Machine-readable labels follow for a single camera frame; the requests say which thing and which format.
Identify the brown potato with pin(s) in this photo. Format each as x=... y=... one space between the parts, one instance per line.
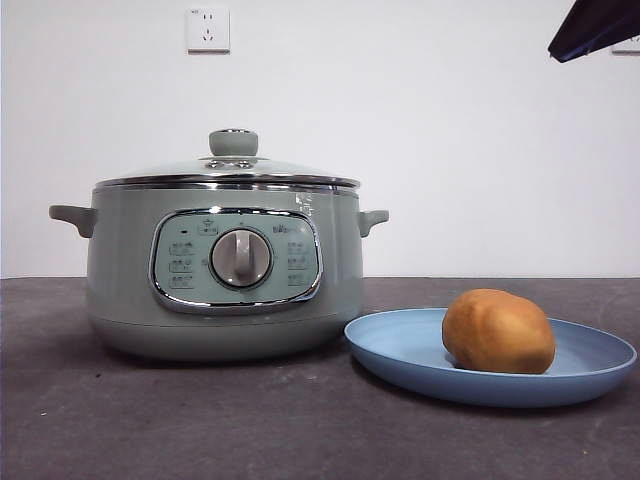
x=500 y=330

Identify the glass lid with green knob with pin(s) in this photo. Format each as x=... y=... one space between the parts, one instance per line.
x=233 y=145

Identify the pale green electric steamer pot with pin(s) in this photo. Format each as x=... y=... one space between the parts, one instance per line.
x=125 y=250

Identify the blue round plate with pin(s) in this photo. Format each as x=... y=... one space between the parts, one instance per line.
x=400 y=345

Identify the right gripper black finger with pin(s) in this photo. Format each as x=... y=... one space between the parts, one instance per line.
x=600 y=27

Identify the white wall socket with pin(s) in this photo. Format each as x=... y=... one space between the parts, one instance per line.
x=208 y=30
x=627 y=50

